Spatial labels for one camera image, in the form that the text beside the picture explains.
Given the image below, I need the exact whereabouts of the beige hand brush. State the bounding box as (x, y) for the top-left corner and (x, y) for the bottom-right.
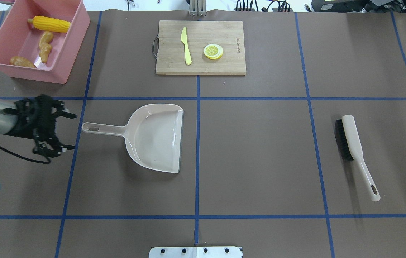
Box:
(335, 115), (381, 201)

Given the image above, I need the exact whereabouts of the yellow toy corn cob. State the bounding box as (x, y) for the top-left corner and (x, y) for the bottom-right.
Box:
(27, 16), (71, 33)

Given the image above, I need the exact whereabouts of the orange toy ginger root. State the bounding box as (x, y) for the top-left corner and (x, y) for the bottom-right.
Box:
(38, 31), (54, 64)

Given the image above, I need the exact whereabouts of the pink plastic bin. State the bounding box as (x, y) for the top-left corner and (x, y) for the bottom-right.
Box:
(0, 0), (90, 84)

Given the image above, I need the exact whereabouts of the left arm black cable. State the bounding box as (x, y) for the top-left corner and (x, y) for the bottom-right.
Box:
(0, 134), (51, 164)

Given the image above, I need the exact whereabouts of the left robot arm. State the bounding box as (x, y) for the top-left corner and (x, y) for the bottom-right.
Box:
(0, 94), (77, 164)

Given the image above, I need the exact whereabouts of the brown toy potato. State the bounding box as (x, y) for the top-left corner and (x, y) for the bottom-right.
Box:
(9, 56), (37, 68)

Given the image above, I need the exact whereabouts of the white camera pole base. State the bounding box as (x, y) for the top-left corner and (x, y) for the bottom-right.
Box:
(148, 245), (243, 258)

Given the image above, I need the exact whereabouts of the beige dustpan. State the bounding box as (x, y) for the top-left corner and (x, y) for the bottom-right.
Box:
(81, 104), (184, 174)

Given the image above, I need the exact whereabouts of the black usb hub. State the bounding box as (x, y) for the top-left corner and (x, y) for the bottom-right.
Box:
(233, 0), (293, 13)

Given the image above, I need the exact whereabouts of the yellow lemon slice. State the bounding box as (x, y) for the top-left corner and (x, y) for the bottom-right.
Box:
(203, 44), (224, 60)

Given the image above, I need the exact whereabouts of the yellow plastic knife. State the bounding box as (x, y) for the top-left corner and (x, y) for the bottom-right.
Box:
(181, 27), (192, 65)

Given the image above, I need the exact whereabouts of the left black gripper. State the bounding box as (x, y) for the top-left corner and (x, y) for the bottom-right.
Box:
(6, 94), (78, 159)

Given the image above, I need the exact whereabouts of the aluminium frame post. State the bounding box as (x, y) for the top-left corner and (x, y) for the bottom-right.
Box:
(187, 0), (207, 16)

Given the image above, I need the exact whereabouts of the bamboo cutting board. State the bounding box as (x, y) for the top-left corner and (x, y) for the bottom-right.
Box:
(156, 20), (247, 76)

